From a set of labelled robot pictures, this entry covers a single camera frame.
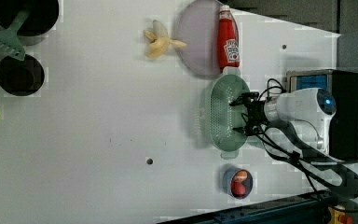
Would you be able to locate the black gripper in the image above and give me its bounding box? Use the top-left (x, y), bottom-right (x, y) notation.
top-left (229, 92), bottom-right (266, 136)

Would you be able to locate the green plastic strainer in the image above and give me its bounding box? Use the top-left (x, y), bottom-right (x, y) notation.
top-left (200, 67), bottom-right (249, 160)

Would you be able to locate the light green mug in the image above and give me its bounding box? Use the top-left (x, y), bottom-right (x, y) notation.
top-left (246, 136), bottom-right (265, 149)

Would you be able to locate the small blue bowl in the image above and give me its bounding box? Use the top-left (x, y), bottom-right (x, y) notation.
top-left (222, 167), bottom-right (254, 200)

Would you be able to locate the orange toy fruit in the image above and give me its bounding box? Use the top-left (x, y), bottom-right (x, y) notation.
top-left (232, 170), bottom-right (248, 183)

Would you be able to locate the red toy fruit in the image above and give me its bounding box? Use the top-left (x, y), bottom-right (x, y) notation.
top-left (230, 182), bottom-right (246, 197)

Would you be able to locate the red ketchup bottle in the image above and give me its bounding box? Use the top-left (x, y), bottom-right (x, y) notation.
top-left (217, 5), bottom-right (241, 70)

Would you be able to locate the grey round plate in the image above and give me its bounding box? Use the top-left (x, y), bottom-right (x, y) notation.
top-left (175, 0), bottom-right (231, 77)

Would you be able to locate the silver black toaster oven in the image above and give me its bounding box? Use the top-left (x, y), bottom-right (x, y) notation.
top-left (286, 69), bottom-right (358, 161)

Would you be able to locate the peeled banana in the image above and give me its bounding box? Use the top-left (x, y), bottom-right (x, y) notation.
top-left (144, 20), bottom-right (186, 59)

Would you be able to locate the yellow red stop button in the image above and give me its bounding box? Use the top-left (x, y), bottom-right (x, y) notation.
top-left (328, 205), bottom-right (353, 224)

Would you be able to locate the large black pot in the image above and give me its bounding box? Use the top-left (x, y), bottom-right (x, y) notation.
top-left (0, 0), bottom-right (60, 46)

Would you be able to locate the small black pot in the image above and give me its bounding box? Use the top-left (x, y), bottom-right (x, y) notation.
top-left (0, 54), bottom-right (45, 96)

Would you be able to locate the green slotted spatula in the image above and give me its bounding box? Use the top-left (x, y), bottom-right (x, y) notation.
top-left (0, 9), bottom-right (30, 61)

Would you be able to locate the dark blue table rail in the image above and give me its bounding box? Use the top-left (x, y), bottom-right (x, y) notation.
top-left (159, 190), bottom-right (337, 224)

